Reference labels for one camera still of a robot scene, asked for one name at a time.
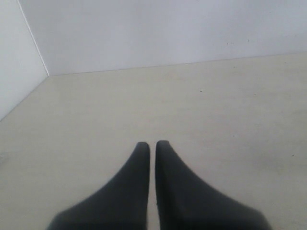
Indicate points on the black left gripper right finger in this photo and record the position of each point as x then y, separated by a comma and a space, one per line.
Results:
186, 202

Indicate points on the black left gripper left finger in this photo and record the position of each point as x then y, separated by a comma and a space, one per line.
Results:
121, 204

